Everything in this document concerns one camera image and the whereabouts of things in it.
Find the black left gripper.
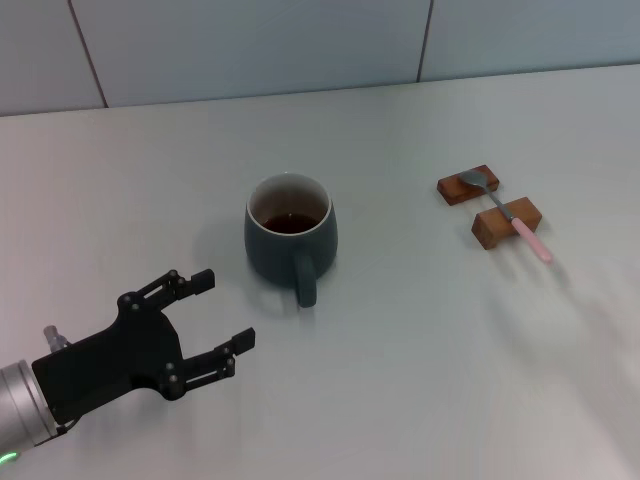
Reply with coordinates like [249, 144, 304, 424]
[31, 268, 257, 424]

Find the grey ceramic cup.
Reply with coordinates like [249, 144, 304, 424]
[243, 172, 340, 309]

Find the pink handled metal spoon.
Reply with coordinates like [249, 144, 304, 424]
[458, 169, 555, 265]

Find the dark coffee liquid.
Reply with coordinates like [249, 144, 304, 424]
[259, 211, 322, 236]

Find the flat brown wooden block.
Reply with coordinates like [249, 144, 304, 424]
[437, 163, 501, 206]

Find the arched brown wooden block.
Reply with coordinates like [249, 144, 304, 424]
[471, 196, 544, 251]

